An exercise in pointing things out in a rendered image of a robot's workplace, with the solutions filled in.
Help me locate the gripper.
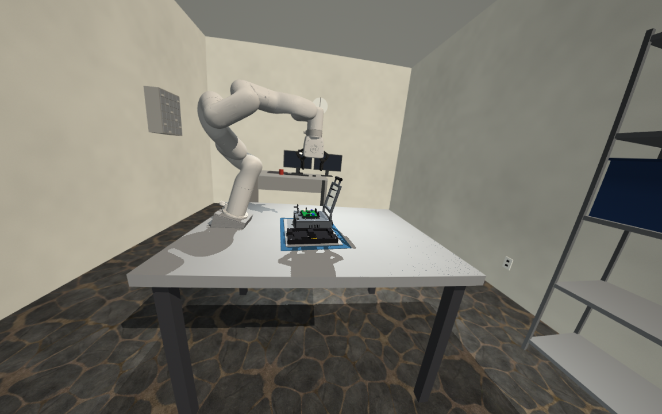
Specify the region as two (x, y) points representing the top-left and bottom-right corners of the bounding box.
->
(296, 135), (330, 171)

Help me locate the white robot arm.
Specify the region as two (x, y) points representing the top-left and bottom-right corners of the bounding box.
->
(197, 79), (324, 219)

